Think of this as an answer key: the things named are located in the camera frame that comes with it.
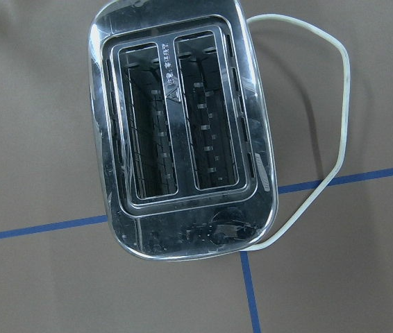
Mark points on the cream toaster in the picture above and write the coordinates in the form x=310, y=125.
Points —
x=181, y=129

